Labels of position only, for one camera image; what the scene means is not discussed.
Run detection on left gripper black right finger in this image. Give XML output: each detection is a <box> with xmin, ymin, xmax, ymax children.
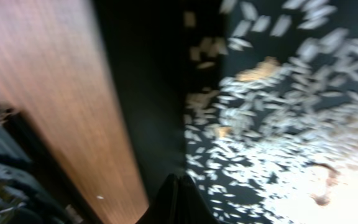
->
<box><xmin>178</xmin><ymin>175</ymin><xmax>219</xmax><ymax>224</ymax></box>

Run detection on pile of rice grains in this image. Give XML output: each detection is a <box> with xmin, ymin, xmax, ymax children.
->
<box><xmin>183</xmin><ymin>0</ymin><xmax>358</xmax><ymax>223</ymax></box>

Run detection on black tray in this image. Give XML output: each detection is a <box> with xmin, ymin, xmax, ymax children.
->
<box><xmin>91</xmin><ymin>0</ymin><xmax>358</xmax><ymax>224</ymax></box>

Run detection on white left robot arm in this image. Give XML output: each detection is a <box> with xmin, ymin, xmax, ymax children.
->
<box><xmin>0</xmin><ymin>104</ymin><xmax>218</xmax><ymax>224</ymax></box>

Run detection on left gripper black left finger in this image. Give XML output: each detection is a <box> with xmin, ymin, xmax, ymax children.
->
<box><xmin>136</xmin><ymin>174</ymin><xmax>178</xmax><ymax>224</ymax></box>

